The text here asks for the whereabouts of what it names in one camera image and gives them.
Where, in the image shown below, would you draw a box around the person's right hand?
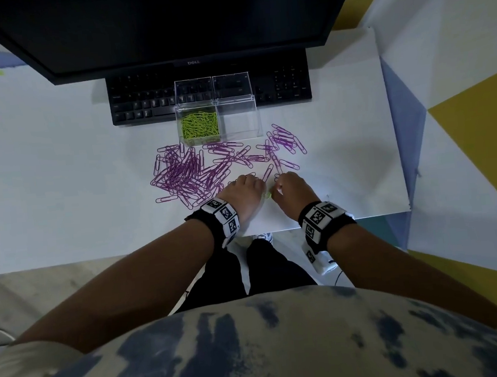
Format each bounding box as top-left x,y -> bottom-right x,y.
269,169 -> 321,219

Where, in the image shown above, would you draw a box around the person's left hand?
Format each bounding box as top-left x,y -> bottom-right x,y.
215,172 -> 271,237

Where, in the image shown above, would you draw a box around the heap of purple paper clips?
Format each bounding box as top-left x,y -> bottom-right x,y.
147,135 -> 261,212

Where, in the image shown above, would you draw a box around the heap of green paper clips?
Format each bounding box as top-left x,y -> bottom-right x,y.
179,110 -> 220,140

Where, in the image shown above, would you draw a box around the person's left forearm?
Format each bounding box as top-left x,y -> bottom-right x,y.
5,217 -> 224,359

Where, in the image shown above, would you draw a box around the person's right forearm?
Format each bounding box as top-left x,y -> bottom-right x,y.
325,212 -> 497,342

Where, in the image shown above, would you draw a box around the person's black trousers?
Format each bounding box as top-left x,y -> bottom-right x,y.
171,234 -> 320,314

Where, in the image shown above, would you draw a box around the person's tie-dye shirt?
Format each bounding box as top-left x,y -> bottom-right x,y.
0,269 -> 497,377

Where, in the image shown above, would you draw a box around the black right wristband with markers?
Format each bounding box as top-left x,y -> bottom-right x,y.
296,198 -> 360,256

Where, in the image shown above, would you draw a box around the black keyboard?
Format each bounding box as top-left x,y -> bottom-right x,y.
104,52 -> 314,128

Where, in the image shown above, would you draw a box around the black computer monitor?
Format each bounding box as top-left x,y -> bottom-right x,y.
0,0 -> 368,91

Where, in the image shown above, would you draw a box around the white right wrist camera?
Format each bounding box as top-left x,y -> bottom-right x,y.
301,241 -> 339,277

